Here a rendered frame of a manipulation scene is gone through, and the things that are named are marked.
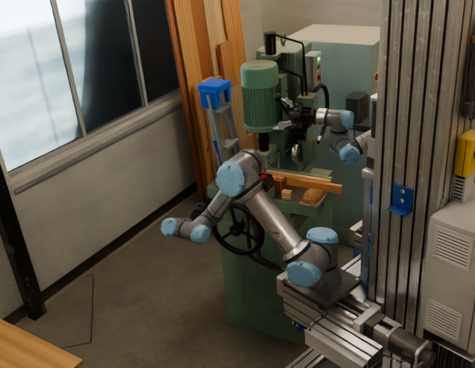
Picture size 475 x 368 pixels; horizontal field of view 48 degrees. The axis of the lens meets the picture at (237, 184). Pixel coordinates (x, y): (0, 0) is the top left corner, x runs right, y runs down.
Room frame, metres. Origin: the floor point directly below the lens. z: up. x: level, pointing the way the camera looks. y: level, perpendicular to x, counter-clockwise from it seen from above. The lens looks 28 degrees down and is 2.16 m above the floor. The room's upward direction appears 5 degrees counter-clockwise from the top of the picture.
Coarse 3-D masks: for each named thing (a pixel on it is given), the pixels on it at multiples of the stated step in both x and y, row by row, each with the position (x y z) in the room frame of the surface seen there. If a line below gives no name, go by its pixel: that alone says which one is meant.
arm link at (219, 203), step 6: (246, 150) 1.78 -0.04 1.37; (252, 150) 1.79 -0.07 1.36; (258, 156) 1.77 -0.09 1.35; (222, 192) 1.88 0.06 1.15; (216, 198) 1.90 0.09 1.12; (222, 198) 1.87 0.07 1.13; (228, 198) 1.86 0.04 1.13; (234, 198) 1.86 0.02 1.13; (210, 204) 1.92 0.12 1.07; (216, 204) 1.89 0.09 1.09; (222, 204) 1.88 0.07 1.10; (228, 204) 1.88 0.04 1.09; (210, 210) 1.91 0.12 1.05; (216, 210) 1.89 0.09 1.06; (222, 210) 1.89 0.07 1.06; (204, 216) 1.91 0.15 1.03; (210, 216) 1.91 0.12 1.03; (216, 216) 1.90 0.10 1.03; (222, 216) 1.92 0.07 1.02; (210, 222) 1.89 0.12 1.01; (216, 222) 1.92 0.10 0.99
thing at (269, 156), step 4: (272, 144) 2.50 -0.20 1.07; (272, 148) 2.44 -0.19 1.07; (276, 148) 2.47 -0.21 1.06; (260, 152) 2.41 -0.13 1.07; (264, 152) 2.41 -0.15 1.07; (268, 152) 2.41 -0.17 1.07; (272, 152) 2.43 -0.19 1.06; (264, 156) 2.38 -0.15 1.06; (268, 156) 2.39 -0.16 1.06; (272, 156) 2.43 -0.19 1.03; (276, 156) 2.47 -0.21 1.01; (264, 160) 2.38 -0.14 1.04; (268, 160) 2.39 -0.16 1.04; (272, 160) 2.43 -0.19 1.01; (264, 164) 2.38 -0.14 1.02; (268, 164) 2.38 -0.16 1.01
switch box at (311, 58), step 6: (306, 54) 2.63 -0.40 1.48; (312, 54) 2.62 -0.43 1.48; (318, 54) 2.63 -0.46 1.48; (306, 60) 2.60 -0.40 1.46; (312, 60) 2.58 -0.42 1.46; (306, 66) 2.60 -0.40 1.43; (312, 66) 2.58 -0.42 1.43; (306, 72) 2.60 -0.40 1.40; (312, 72) 2.58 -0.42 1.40; (318, 72) 2.62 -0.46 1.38; (306, 78) 2.60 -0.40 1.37; (312, 78) 2.58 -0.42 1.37; (312, 84) 2.59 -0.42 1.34; (318, 84) 2.63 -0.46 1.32
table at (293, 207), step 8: (208, 192) 2.42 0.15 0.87; (216, 192) 2.39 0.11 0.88; (296, 192) 2.28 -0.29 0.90; (304, 192) 2.27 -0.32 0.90; (328, 192) 2.25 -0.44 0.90; (272, 200) 2.23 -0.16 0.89; (280, 200) 2.21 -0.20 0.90; (288, 200) 2.21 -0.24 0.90; (296, 200) 2.20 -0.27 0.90; (320, 200) 2.18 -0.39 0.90; (328, 200) 2.25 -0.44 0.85; (280, 208) 2.21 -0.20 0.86; (288, 208) 2.19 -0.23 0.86; (296, 208) 2.17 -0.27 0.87; (304, 208) 2.15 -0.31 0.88; (312, 208) 2.13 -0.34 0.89; (320, 208) 2.16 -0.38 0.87; (312, 216) 2.13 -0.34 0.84
